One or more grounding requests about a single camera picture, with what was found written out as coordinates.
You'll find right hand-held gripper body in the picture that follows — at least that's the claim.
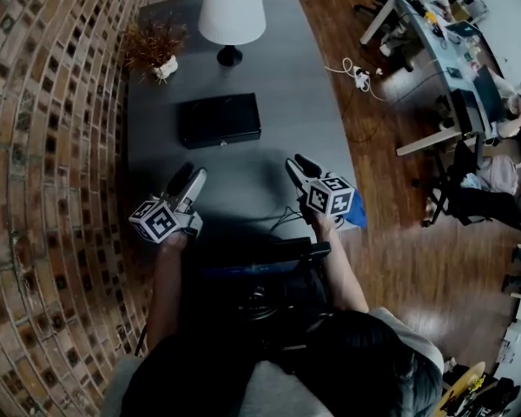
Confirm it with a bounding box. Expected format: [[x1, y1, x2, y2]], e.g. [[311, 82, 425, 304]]
[[295, 171, 357, 227]]

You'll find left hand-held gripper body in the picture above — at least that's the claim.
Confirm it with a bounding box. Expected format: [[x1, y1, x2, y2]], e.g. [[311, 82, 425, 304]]
[[128, 190, 205, 245]]

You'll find blue cloth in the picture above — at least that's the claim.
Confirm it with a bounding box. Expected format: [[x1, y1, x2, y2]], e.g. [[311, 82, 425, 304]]
[[337, 189, 368, 231]]

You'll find black box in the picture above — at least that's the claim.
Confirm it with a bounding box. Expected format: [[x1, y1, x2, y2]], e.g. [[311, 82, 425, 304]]
[[176, 92, 262, 150]]

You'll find person's left forearm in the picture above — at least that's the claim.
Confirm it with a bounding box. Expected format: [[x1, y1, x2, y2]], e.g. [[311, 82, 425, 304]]
[[145, 231, 188, 356]]

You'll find person's right forearm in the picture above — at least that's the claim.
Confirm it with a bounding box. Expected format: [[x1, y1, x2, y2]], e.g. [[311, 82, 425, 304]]
[[311, 213, 371, 315]]

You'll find person's black chest pack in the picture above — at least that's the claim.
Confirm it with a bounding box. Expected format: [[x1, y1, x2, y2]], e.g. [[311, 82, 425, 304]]
[[197, 235, 333, 352]]

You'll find dried plant in white vase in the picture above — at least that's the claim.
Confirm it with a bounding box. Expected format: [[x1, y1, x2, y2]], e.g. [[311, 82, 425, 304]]
[[123, 17, 190, 85]]

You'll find black office chair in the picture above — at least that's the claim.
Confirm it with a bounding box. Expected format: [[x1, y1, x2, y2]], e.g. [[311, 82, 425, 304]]
[[411, 140, 521, 230]]

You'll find black computer tower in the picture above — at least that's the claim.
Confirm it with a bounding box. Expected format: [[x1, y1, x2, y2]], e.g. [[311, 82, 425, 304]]
[[449, 88, 487, 137]]

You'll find long white office desk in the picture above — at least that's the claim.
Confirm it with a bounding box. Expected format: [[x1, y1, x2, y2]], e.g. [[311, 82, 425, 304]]
[[358, 0, 505, 156]]

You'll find person's grey t-shirt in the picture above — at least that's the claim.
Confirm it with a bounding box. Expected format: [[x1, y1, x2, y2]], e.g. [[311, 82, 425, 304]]
[[102, 306, 445, 417]]

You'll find white shade table lamp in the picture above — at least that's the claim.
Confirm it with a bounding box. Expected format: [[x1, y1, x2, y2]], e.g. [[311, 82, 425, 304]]
[[197, 0, 267, 67]]

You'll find pink backpack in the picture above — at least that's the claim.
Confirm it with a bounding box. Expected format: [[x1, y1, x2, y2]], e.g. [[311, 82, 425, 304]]
[[480, 155, 519, 195]]

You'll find black monitor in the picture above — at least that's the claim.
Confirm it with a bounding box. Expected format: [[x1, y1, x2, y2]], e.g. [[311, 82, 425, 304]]
[[472, 64, 505, 122]]

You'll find dark laptop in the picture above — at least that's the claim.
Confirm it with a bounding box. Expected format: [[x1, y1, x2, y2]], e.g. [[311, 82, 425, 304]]
[[443, 19, 483, 39]]

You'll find round yellow table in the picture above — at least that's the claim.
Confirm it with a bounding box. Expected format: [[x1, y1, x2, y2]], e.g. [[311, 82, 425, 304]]
[[435, 361, 487, 417]]

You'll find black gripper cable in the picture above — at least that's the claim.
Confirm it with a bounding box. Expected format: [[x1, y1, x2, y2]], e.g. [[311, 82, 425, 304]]
[[270, 205, 310, 235]]

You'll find white power strip with cable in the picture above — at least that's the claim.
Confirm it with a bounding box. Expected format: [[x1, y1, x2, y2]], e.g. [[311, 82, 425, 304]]
[[324, 56, 388, 102]]

